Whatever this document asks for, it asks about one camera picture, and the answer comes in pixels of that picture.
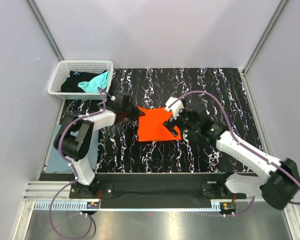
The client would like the orange t shirt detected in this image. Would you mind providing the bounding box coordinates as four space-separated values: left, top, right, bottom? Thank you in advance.
137 106 182 142

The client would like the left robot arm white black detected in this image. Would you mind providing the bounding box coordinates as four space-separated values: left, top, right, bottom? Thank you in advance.
53 92 146 198

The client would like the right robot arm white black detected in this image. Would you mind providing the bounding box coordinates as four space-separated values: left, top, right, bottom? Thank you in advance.
163 107 300 210

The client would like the teal t shirt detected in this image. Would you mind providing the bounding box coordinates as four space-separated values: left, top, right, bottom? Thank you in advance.
77 71 110 93

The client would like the black marbled table mat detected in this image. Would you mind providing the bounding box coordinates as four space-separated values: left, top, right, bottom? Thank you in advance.
57 67 271 174

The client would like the black t shirt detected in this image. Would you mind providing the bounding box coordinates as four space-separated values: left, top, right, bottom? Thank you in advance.
60 70 107 93

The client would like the white plastic laundry basket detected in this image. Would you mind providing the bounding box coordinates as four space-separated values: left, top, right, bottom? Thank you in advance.
47 60 114 100

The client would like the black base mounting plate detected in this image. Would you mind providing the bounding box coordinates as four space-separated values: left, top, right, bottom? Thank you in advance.
69 172 232 202

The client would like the folded grey-blue t shirt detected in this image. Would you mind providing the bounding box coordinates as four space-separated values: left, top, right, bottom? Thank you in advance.
44 131 99 174

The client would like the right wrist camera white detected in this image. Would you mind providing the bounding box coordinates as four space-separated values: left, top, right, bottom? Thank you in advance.
164 96 185 120

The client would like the left corner aluminium post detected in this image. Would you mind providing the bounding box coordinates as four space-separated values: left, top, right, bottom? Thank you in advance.
25 0 65 61

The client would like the corner aluminium post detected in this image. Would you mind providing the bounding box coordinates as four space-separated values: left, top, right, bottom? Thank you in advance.
25 0 65 61
242 0 290 75

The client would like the aluminium frame rail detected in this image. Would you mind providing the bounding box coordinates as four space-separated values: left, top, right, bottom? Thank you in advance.
23 181 296 202

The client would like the slotted cable duct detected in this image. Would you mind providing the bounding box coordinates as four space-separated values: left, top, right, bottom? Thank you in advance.
34 200 224 212

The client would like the right corner aluminium post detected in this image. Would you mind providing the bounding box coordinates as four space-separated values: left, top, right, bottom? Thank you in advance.
242 0 290 75

